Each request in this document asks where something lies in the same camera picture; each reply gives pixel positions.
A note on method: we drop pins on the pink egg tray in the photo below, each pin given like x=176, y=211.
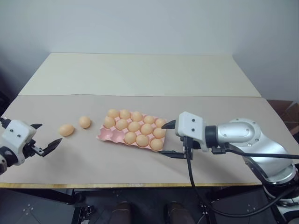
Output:
x=107, y=135

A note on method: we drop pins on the dark brown rounded shape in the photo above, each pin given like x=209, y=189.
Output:
x=122, y=213
x=175, y=213

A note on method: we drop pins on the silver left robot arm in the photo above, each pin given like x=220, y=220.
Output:
x=5, y=157

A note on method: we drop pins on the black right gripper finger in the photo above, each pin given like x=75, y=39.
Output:
x=170, y=125
x=174, y=154

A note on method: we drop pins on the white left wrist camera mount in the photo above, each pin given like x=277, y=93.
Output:
x=16, y=133

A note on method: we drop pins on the black table frame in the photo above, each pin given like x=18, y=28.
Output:
x=58, y=196

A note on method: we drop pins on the white and black robot body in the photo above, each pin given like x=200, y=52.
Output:
x=285, y=205

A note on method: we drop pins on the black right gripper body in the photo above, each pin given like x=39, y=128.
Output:
x=189, y=148

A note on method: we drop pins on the tan egg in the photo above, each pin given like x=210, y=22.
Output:
x=121, y=124
x=130, y=137
x=66, y=130
x=147, y=129
x=109, y=121
x=161, y=122
x=84, y=121
x=134, y=126
x=113, y=113
x=149, y=119
x=156, y=144
x=137, y=116
x=159, y=132
x=142, y=140
x=125, y=114

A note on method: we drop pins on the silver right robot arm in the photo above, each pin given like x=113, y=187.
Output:
x=247, y=140

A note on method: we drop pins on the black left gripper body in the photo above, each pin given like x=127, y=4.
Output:
x=30, y=147

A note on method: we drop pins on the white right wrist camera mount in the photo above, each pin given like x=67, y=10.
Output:
x=190, y=128

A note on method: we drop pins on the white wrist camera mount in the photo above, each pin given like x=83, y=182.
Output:
x=16, y=133
x=190, y=128

